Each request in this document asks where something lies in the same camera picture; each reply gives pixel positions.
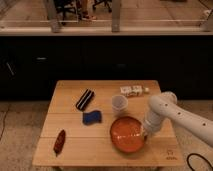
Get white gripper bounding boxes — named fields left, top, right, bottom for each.
left=143, top=110, right=164, bottom=141

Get black office chair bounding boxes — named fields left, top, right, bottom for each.
left=54, top=0, right=79, bottom=25

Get black cable right floor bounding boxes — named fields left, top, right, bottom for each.
left=186, top=152, right=213, bottom=171

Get person legs in background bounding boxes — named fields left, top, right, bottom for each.
left=79, top=0, right=97, bottom=21

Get black cable floor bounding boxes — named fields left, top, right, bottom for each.
left=186, top=152, right=213, bottom=171
left=0, top=103, right=12, bottom=141

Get wooden table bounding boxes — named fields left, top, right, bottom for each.
left=33, top=80, right=184, bottom=167

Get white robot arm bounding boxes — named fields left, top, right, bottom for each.
left=143, top=92, right=213, bottom=148

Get clear plastic cup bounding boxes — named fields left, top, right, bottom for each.
left=111, top=95, right=128, bottom=115

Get blue sponge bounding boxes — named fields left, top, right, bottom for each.
left=82, top=110, right=102, bottom=125

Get black cable left floor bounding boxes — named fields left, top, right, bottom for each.
left=0, top=103, right=12, bottom=141

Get orange ceramic bowl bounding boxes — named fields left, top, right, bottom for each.
left=110, top=116, right=144, bottom=153

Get white patterned bottle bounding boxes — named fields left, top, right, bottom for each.
left=120, top=85, right=150, bottom=97

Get dark red brown object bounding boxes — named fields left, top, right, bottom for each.
left=53, top=130, right=66, bottom=155

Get black white striped case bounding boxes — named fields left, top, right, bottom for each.
left=75, top=89, right=94, bottom=111

